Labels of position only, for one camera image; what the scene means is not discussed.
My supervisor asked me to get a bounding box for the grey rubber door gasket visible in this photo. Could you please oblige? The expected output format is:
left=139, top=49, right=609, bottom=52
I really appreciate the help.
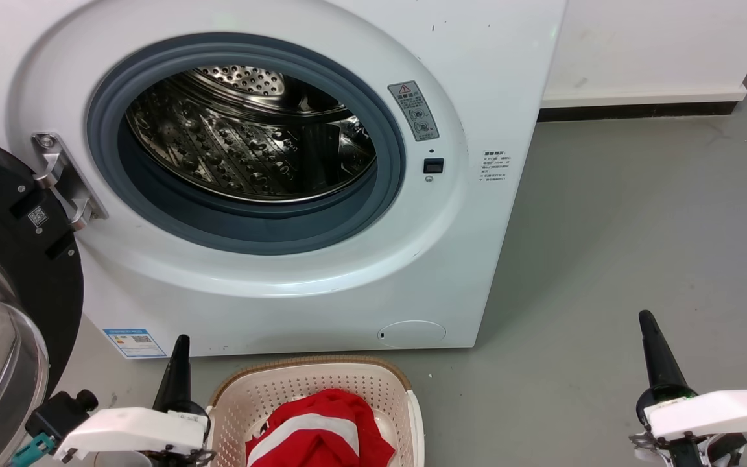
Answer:
left=86, top=32, right=407, bottom=256

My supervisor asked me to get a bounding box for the cream perforated laundry basket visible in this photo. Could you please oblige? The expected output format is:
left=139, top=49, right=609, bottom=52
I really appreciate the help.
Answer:
left=207, top=355, right=425, bottom=467

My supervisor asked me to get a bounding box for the perforated steel washer drum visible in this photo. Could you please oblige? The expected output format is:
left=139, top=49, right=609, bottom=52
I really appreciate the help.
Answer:
left=125, top=65, right=377, bottom=203

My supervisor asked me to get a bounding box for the silver metal door hinge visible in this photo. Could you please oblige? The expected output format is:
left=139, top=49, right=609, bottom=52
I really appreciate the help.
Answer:
left=31, top=132, right=108, bottom=231

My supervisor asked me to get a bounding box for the grey warning label sticker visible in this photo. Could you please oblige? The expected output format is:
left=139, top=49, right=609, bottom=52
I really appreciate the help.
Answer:
left=388, top=80, right=440, bottom=142

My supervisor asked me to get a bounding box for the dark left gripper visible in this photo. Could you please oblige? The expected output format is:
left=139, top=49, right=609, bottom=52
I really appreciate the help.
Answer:
left=147, top=335, right=216, bottom=467

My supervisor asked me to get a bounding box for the white front-load washing machine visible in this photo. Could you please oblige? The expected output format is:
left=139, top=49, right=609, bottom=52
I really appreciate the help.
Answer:
left=0, top=0, right=569, bottom=359

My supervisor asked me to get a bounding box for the red garment with white stripe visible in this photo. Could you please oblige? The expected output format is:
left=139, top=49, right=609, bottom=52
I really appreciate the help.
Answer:
left=245, top=388, right=397, bottom=467

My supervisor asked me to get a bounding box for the blue energy label sticker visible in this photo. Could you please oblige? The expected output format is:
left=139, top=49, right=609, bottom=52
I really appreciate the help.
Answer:
left=102, top=328, right=168, bottom=359

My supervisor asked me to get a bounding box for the washing machine door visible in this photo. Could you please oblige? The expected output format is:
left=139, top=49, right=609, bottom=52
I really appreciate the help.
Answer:
left=0, top=130, right=84, bottom=467

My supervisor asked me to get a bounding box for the round white filter cover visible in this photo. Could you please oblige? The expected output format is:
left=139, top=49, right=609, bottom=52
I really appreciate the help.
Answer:
left=377, top=320, right=447, bottom=349

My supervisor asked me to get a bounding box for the dark right gripper green band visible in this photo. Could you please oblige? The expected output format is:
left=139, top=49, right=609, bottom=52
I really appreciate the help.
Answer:
left=630, top=311, right=747, bottom=467

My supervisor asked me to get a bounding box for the teal cable connector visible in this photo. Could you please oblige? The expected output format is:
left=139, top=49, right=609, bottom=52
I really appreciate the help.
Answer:
left=10, top=433, right=56, bottom=467

